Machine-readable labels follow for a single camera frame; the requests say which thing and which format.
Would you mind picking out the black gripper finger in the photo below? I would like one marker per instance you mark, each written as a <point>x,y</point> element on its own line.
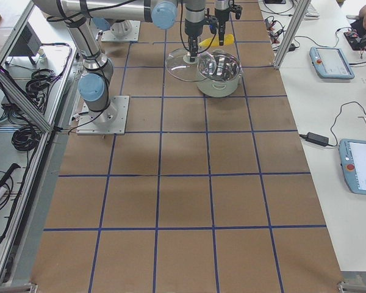
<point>193,49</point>
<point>221,34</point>

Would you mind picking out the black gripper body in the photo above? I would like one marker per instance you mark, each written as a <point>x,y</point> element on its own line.
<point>191,28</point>
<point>221,16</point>

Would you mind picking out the yellow corn cob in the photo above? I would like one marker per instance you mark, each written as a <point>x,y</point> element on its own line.
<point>214,42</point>

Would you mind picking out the glass pot lid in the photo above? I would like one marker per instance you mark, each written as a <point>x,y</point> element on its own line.
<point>182,67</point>

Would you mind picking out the pale green cooking pot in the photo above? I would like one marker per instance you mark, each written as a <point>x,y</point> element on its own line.
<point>219,73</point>

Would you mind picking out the blue teach pendant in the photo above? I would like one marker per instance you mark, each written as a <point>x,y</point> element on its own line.
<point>353,162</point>
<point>330,63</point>

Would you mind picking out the black power adapter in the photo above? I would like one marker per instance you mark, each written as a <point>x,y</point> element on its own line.
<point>315,139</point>

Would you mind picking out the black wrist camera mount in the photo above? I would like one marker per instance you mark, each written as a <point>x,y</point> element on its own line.
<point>212,22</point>
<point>236,10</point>

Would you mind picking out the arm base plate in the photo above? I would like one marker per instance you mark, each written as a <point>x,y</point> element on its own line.
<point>122,32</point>
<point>111,121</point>

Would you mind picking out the aluminium frame post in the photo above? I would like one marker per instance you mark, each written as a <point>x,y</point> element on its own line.
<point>291,30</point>

